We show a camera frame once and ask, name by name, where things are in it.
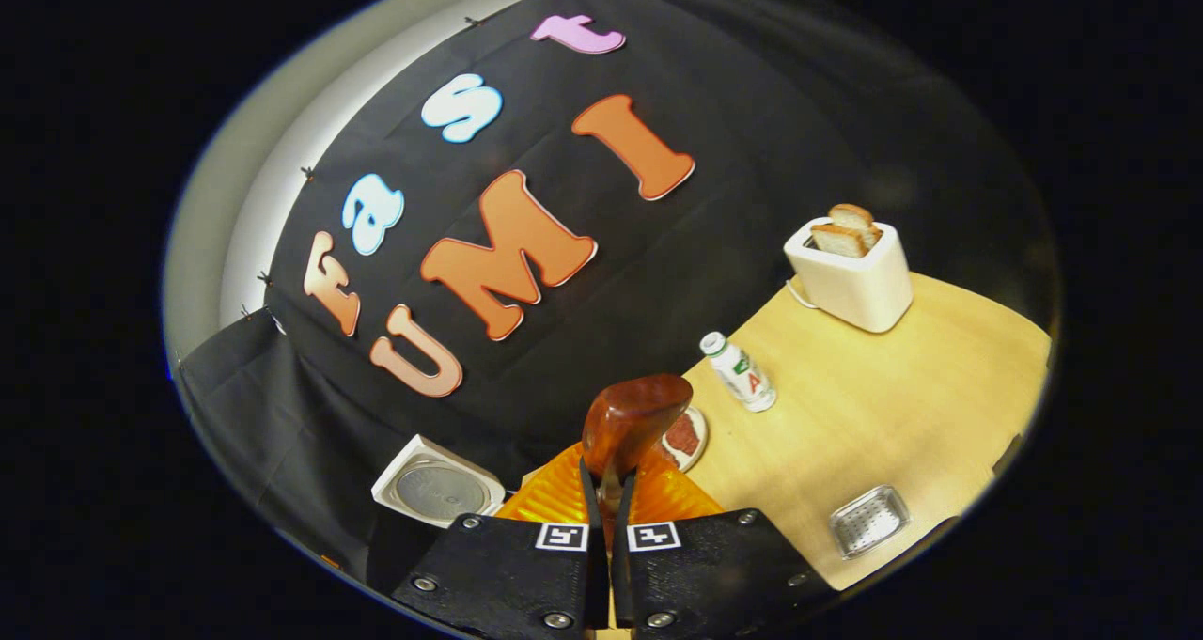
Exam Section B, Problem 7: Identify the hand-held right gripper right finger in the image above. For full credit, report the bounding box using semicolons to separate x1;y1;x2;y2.
611;447;837;633

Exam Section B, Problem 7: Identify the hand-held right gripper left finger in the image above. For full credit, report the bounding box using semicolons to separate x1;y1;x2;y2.
390;443;612;636

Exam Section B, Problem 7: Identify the white rice cooker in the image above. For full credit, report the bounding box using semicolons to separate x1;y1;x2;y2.
371;434;507;529

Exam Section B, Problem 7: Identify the square clear chopstick holder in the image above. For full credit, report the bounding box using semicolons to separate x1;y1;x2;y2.
829;485;912;561

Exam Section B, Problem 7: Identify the dark brown wooden spoon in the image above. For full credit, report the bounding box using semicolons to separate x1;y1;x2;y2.
582;373;695;547

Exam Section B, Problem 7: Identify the round white plate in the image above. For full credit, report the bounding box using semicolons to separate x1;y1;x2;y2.
658;405;710;474

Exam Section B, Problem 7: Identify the red meat piece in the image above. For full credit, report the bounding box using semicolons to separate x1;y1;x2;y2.
664;413;701;458

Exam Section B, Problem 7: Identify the small white drink bottle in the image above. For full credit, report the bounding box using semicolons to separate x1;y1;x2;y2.
699;331;778;414

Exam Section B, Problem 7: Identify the white toaster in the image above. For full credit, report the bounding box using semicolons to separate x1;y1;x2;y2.
783;217;914;334

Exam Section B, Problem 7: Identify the toasted bread slice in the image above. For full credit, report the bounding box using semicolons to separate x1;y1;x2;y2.
810;224;870;258
827;204;884;246

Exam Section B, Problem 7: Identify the black backdrop cloth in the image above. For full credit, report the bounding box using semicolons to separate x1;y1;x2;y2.
174;0;1058;585

